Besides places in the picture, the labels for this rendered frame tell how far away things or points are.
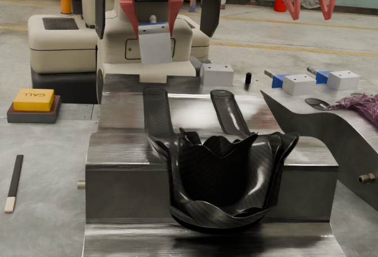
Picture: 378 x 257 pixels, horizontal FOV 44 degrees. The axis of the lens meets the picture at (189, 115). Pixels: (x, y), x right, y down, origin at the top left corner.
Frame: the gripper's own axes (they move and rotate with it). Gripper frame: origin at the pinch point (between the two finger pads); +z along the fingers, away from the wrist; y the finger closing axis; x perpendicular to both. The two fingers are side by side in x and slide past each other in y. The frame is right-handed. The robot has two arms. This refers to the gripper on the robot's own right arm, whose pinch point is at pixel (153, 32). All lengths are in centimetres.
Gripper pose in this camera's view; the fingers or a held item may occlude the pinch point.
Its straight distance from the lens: 77.1
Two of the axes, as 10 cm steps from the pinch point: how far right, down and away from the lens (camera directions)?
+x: -1.0, -5.4, 8.3
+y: 9.9, -0.8, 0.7
